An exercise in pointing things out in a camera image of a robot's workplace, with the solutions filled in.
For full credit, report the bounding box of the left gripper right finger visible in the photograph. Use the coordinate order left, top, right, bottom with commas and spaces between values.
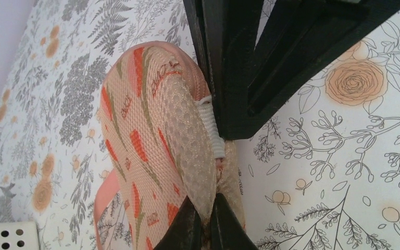
210, 193, 257, 250

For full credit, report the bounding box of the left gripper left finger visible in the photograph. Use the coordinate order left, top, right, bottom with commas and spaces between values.
154, 196, 202, 250

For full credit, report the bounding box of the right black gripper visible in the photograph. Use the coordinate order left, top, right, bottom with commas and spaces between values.
183, 0, 400, 140

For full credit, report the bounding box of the pink floral laundry bag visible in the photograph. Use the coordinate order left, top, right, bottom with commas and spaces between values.
94, 41, 246, 249

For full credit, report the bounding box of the floral patterned table mat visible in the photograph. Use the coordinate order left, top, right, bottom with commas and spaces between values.
0, 1, 400, 249

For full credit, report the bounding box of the white perforated plastic basket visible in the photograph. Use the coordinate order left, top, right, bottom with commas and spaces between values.
0, 221, 40, 250

